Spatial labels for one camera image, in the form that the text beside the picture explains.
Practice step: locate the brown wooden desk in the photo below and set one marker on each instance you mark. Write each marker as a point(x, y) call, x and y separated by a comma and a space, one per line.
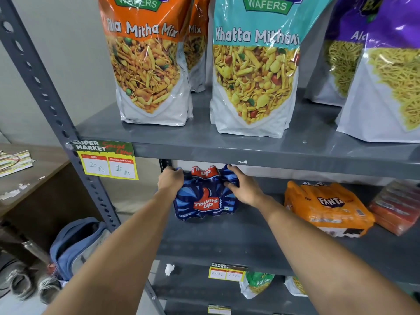
point(39, 200)

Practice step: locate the small yellow price label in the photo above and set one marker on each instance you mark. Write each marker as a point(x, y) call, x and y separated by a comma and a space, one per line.
point(218, 310)
point(226, 273)

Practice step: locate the person's right forearm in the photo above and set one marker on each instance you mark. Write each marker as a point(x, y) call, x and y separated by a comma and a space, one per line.
point(315, 259)

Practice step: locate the red shrink-wrapped soda pack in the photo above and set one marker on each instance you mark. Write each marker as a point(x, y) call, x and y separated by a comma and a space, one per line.
point(395, 206)

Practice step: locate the person's left fingers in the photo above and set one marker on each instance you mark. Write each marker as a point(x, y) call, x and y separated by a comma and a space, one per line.
point(174, 170)

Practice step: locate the person's right thumb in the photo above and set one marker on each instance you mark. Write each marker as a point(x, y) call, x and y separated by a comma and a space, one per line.
point(230, 184)

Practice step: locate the grey lace-up shoe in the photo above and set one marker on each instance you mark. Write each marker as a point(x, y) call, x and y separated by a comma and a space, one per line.
point(21, 282)
point(49, 289)

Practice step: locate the grey metal shelf rack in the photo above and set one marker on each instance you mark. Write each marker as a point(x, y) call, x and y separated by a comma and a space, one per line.
point(262, 150)

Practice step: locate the person's left forearm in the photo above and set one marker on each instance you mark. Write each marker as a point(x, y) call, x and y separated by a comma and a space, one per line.
point(121, 252)

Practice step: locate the white paper scrap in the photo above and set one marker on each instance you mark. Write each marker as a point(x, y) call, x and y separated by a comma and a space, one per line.
point(169, 269)

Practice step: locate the blue shrink-wrapped soda pack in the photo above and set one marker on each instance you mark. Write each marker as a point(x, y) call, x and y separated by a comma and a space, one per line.
point(206, 201)

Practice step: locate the steel water bottle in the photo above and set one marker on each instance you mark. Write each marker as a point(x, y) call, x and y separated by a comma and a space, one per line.
point(34, 250)

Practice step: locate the orange snack mix bag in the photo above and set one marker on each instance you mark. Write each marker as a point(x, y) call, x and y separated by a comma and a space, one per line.
point(147, 68)
point(196, 52)

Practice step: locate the large green yellow price label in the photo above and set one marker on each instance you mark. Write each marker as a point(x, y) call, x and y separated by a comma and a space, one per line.
point(106, 159)

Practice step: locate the striped paper sheets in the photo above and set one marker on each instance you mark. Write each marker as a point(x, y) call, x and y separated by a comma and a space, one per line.
point(13, 162)

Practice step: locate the person's right hand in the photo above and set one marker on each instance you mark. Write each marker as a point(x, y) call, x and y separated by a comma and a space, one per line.
point(246, 190)

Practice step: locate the orange shrink-wrapped soda pack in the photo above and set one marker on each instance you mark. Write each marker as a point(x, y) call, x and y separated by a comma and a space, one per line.
point(328, 206)

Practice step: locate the blue grey backpack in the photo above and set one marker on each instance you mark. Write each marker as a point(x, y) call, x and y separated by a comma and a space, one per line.
point(75, 246)

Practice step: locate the person's left hand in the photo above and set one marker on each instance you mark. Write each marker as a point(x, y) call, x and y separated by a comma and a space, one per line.
point(170, 181)

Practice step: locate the teal snack mix bag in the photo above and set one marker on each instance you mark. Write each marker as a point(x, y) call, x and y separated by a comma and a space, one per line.
point(254, 78)

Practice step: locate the purple noodle snack bag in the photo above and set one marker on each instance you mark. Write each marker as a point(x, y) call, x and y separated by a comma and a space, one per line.
point(389, 81)
point(339, 58)

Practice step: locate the white yellow snack packet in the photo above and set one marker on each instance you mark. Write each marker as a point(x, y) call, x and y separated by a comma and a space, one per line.
point(294, 287)

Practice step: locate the green snack packet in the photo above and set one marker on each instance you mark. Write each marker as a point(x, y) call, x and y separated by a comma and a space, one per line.
point(257, 283)

